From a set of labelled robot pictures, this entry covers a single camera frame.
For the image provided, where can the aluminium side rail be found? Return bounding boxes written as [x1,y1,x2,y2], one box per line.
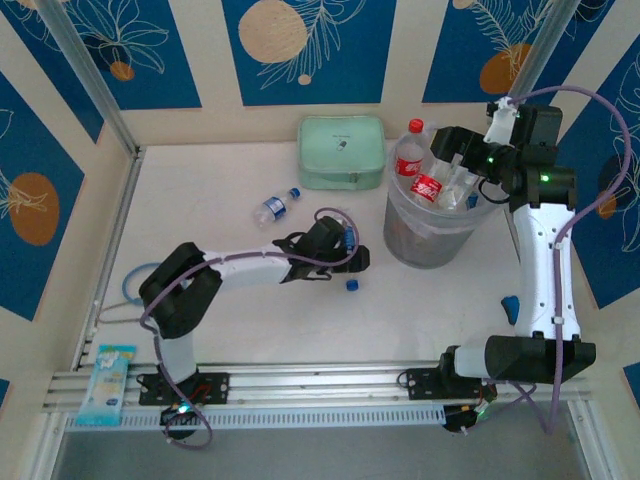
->
[72,147,146,371]

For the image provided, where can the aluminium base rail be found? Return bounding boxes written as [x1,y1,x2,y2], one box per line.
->
[42,359,594,414]

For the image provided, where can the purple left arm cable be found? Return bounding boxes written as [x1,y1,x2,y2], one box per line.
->
[141,206,361,451]

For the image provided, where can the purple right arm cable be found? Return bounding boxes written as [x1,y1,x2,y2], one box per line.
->
[479,85,631,435]

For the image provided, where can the small blue label water bottle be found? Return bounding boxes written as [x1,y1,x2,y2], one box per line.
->
[335,214,361,251]
[252,186,302,230]

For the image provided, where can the light blue tissue pack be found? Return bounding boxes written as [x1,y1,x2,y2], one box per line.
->
[74,343,138,427]

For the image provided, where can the aluminium frame post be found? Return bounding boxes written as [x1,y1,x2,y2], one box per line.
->
[34,0,141,156]
[502,0,584,119]

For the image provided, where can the white slotted cable duct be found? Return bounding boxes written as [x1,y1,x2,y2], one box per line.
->
[64,403,447,432]

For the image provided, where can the grey mesh waste bin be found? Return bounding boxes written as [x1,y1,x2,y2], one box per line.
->
[383,127,497,270]

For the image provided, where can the blue tube stethoscope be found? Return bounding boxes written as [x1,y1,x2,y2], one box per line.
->
[96,263,169,326]

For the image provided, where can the red label cola bottle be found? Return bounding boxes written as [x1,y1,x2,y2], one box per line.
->
[409,172,445,207]
[394,118,427,184]

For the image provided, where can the mint green zipper pouch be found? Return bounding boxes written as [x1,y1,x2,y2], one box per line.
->
[297,115,387,192]

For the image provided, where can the clear plastic bottle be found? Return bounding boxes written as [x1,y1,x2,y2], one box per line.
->
[437,169,479,211]

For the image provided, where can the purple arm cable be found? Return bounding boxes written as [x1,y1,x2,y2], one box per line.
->
[141,206,361,451]
[479,85,631,435]

